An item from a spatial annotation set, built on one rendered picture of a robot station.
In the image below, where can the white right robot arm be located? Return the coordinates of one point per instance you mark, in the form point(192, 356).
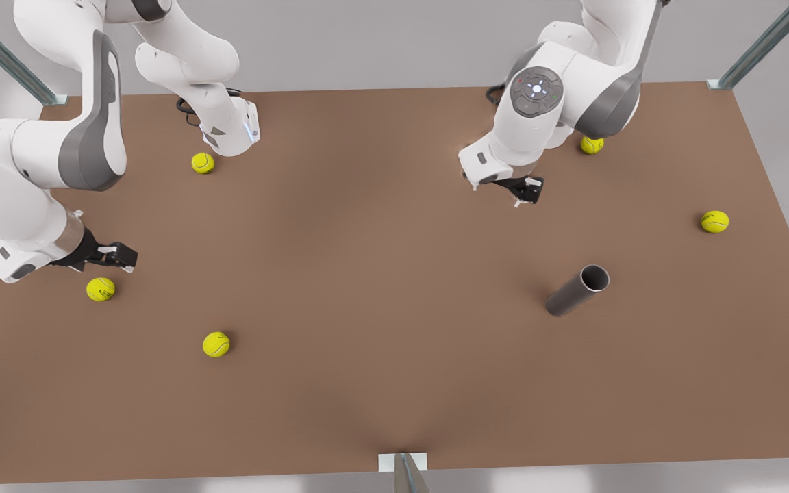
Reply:
point(38, 157)

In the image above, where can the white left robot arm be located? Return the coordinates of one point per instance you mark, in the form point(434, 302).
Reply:
point(559, 89)

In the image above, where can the yellow tennis ball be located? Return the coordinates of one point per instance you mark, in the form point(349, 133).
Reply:
point(216, 344)
point(203, 163)
point(715, 221)
point(592, 145)
point(101, 289)

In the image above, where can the grey tennis tube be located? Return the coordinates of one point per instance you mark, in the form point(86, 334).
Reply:
point(578, 290)

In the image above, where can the silver frame post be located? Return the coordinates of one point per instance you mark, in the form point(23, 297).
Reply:
point(764, 44)
point(4, 58)
point(405, 472)

